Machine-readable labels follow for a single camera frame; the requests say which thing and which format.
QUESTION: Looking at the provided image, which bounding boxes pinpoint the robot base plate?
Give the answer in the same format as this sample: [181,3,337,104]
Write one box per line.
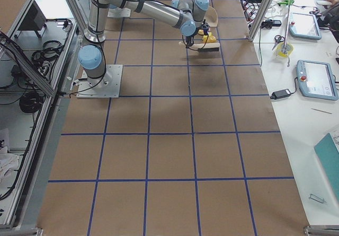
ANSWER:
[76,65,123,99]
[108,7,131,19]

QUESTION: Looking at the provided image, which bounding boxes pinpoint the near blue teach pendant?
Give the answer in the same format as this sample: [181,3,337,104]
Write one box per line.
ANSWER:
[296,60,338,101]

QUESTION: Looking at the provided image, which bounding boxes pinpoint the black handled scissors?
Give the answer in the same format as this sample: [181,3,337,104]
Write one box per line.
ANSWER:
[272,35,285,50]

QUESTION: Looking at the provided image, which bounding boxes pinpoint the far blue teach pendant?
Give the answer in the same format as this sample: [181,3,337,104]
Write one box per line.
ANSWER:
[289,12,322,40]

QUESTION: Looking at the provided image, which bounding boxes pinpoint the yellow tape roll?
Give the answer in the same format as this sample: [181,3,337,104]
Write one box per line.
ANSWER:
[275,42,293,58]

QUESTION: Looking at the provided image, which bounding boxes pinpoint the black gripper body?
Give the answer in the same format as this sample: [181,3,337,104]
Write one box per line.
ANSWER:
[182,20,210,49]

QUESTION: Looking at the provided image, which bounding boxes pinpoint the white crumpled cloth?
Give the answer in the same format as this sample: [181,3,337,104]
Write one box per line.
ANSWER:
[0,128,21,186]

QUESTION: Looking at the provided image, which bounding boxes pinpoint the black power adapter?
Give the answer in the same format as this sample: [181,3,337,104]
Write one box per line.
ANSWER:
[270,89,291,100]

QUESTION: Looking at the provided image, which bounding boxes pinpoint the aluminium frame post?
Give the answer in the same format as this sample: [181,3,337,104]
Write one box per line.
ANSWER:
[247,0,272,42]

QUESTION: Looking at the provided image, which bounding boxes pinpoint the teal book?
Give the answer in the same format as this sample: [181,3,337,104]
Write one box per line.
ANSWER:
[314,133,338,199]

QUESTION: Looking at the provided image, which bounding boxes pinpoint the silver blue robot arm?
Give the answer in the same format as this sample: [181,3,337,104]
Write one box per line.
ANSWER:
[78,0,209,86]

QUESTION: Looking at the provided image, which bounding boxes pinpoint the blue teach pendant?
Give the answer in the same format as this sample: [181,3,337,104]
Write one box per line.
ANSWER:
[289,12,322,40]
[296,60,338,101]

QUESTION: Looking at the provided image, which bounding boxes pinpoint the beige plastic dustpan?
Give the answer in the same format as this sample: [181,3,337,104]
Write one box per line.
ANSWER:
[196,0,218,28]

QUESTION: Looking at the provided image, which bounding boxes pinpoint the brown potato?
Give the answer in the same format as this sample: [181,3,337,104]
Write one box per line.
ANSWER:
[207,32,217,43]

